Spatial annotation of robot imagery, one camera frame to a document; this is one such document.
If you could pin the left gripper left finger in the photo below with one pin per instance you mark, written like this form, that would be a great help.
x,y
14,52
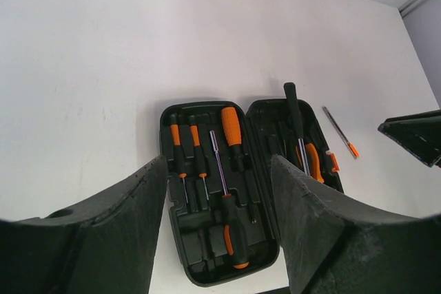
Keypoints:
x,y
103,244

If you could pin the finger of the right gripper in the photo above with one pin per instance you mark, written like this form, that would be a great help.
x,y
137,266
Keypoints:
x,y
419,134

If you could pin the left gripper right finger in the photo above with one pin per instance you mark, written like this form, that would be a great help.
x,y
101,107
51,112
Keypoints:
x,y
335,244

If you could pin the orange handled needle-nose pliers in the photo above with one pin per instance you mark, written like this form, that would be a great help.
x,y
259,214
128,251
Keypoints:
x,y
313,161

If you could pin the black orange handled screwdriver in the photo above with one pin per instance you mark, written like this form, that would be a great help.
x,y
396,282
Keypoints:
x,y
234,233

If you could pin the black handled claw hammer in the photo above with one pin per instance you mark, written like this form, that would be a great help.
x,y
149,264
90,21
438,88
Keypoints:
x,y
292,101

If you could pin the small orange black precision screwdriver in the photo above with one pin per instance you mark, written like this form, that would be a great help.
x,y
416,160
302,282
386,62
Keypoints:
x,y
179,158

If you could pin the black plastic tool case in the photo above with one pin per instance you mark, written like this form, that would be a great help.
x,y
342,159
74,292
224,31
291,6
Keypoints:
x,y
197,225

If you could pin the orange grip bit screwdriver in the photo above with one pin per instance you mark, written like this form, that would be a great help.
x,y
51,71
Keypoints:
x,y
232,131

